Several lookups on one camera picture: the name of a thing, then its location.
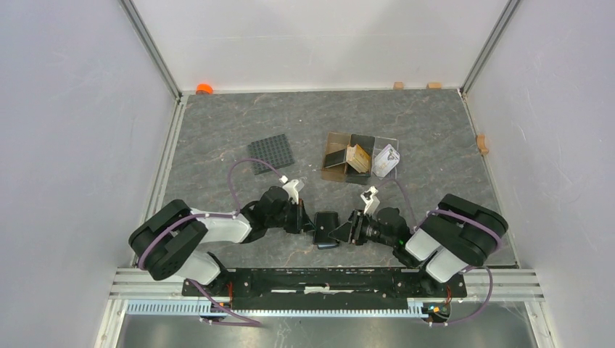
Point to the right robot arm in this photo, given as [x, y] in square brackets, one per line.
[457, 235]

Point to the black card holder wallet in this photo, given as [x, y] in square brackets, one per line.
[325, 223]

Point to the dark grey stud baseplate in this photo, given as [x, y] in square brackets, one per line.
[274, 150]

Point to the small wooden block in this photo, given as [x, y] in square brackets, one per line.
[398, 85]

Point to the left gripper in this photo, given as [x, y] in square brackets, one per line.
[302, 222]

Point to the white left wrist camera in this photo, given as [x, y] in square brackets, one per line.
[292, 188]

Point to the curved wooden piece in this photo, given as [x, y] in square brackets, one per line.
[481, 142]

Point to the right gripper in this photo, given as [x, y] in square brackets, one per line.
[352, 230]

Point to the orange card stack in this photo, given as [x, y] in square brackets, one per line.
[358, 159]

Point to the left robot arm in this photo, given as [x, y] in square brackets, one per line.
[166, 244]

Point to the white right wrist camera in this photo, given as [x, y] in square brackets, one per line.
[370, 200]

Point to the amber and black organizer box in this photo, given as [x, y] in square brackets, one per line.
[345, 173]

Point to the black credit card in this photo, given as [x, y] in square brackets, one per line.
[335, 158]

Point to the orange round cap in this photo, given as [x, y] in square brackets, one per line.
[203, 88]

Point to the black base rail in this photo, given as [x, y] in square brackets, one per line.
[381, 288]

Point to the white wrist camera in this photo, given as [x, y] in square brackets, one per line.
[370, 200]
[292, 188]

